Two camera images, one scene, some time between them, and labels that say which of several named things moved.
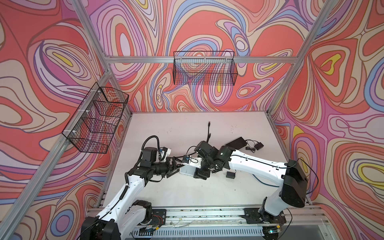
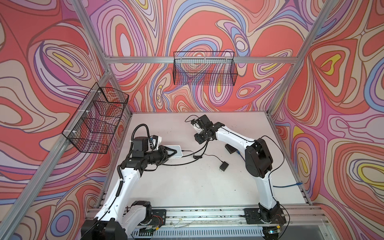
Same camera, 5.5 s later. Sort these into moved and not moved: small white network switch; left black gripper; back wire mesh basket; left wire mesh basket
Moved: left black gripper; small white network switch
Not moved: left wire mesh basket; back wire mesh basket
